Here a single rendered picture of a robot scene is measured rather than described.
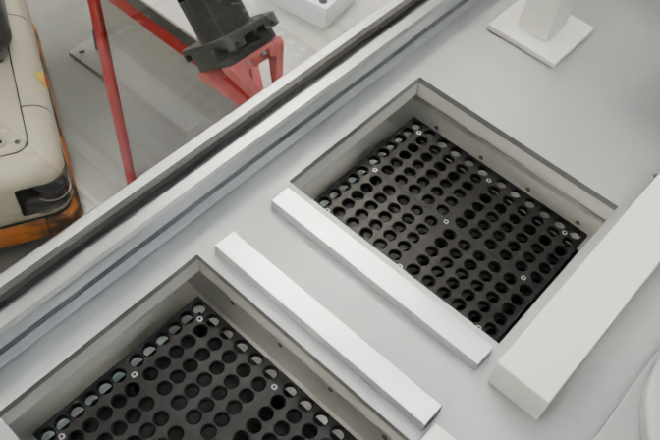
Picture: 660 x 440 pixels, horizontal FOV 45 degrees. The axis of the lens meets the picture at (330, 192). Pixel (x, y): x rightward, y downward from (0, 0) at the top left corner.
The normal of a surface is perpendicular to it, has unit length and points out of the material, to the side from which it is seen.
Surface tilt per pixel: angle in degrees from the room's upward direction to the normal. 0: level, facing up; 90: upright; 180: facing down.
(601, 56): 0
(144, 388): 0
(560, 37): 0
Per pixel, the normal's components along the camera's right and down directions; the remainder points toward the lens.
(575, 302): 0.07, -0.61
